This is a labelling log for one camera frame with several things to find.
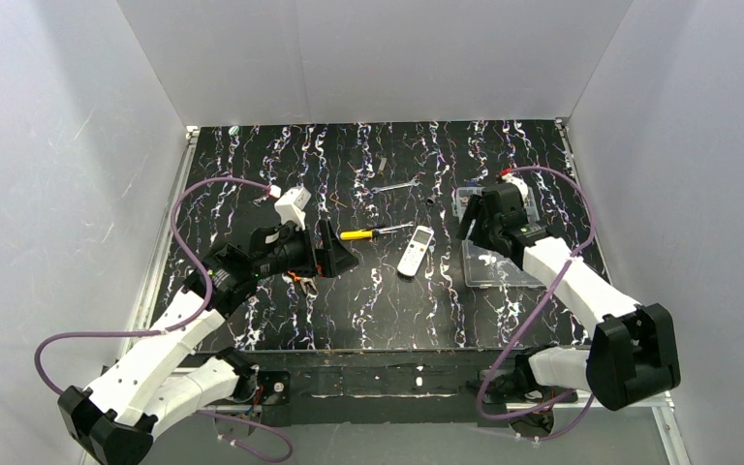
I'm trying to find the white remote control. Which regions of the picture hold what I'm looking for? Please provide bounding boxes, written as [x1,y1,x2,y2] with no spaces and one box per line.
[396,226,434,278]

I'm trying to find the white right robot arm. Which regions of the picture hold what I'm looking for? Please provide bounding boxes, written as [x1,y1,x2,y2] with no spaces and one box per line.
[458,183,681,411]

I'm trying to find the yellow handled screwdriver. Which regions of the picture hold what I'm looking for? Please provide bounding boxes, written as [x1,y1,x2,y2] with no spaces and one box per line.
[339,230,377,241]

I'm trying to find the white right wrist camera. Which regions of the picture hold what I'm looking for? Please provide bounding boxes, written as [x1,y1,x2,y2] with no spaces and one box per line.
[499,169,530,202]

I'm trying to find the clear plastic screw organizer box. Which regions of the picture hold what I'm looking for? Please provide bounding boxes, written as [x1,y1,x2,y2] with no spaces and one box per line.
[452,186,546,290]

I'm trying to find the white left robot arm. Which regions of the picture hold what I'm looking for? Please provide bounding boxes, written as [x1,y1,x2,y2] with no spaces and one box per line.
[57,220,359,464]

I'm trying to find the aluminium frame rail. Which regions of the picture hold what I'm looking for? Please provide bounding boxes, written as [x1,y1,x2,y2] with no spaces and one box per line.
[122,126,201,332]

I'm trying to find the silver wrench upper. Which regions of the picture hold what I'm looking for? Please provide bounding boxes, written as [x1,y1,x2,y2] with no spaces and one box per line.
[370,179,419,195]

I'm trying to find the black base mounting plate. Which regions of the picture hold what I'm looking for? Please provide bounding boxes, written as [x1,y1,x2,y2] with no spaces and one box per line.
[194,347,605,429]

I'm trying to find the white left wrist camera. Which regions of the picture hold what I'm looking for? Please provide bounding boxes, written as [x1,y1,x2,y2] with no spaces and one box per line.
[268,185,311,231]

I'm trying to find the orange handled pliers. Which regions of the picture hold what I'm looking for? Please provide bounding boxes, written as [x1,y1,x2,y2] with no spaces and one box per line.
[287,271,319,298]

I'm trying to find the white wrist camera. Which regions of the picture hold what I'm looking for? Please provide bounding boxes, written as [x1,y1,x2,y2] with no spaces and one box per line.
[499,169,530,202]
[268,185,311,231]

